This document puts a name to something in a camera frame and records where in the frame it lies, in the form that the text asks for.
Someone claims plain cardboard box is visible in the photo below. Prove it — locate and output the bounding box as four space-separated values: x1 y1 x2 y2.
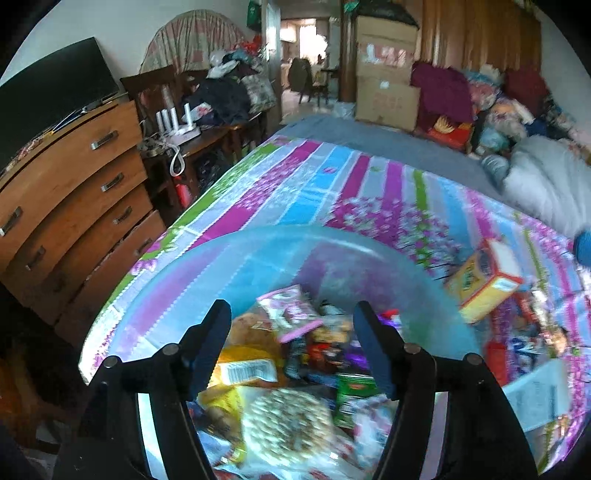
355 16 420 44

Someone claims wooden drawer dresser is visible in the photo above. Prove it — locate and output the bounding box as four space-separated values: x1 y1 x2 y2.
0 99 168 348

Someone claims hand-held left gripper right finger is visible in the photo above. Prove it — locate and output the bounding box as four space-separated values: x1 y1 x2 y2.
353 300 540 480

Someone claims small green snack packet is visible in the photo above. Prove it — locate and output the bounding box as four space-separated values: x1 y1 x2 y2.
333 373 379 429

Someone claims heap of mixed snack packets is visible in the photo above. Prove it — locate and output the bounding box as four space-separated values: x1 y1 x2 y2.
187 284 403 480
485 286 576 385

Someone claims pile of folded bedding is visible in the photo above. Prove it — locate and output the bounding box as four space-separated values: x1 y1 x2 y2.
464 65 591 163

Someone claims pink snack packet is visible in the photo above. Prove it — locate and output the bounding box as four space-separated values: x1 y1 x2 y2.
256 285 325 343

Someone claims orange cardboard box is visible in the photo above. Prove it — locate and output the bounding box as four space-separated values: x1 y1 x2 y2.
444 239 526 325

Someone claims black flat television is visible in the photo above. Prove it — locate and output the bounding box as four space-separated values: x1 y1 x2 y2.
0 37 121 172

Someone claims red printed cardboard box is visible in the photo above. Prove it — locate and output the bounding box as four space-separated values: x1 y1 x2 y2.
356 39 417 86

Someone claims translucent blue plastic bowl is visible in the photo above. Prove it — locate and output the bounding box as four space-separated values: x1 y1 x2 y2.
78 224 485 480

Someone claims round rice cracker packet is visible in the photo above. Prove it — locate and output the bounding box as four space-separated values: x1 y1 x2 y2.
241 388 334 468

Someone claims black bag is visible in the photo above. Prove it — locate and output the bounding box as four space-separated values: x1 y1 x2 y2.
353 0 421 27

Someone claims large cardboard box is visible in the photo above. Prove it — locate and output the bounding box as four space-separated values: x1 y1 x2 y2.
355 76 422 134

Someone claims dark wooden side table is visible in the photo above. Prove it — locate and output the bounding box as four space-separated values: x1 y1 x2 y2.
139 122 269 219

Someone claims white wifi router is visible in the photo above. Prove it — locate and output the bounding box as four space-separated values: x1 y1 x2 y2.
156 103 203 140

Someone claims dark wooden chair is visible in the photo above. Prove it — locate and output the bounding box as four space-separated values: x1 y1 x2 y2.
120 65 209 121

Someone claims white hanging cord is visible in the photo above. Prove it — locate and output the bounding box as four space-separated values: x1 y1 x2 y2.
168 143 185 177

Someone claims pile of clothes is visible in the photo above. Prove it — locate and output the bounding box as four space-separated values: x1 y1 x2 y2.
182 39 278 128

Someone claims red bottle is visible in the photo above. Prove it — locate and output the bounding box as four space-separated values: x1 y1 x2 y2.
174 177 193 210

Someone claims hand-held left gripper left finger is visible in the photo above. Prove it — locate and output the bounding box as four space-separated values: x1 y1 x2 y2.
52 299 232 480

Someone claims maroon cloth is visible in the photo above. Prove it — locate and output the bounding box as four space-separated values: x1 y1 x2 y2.
410 62 476 125

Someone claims blue cloth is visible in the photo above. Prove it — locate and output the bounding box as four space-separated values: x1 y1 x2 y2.
574 230 591 268

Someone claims grey blue quilt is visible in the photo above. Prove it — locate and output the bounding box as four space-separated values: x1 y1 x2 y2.
480 136 591 239

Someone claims red gift box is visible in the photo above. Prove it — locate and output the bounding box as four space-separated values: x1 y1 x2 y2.
425 114 476 151

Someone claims dark office chair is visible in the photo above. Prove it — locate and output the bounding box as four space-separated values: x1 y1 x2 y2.
288 57 329 105

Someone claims wooden wardrobe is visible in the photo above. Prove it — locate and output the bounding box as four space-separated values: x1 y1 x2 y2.
339 0 544 112

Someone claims striped fan cover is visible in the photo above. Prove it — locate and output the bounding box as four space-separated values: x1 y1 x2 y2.
140 10 250 75

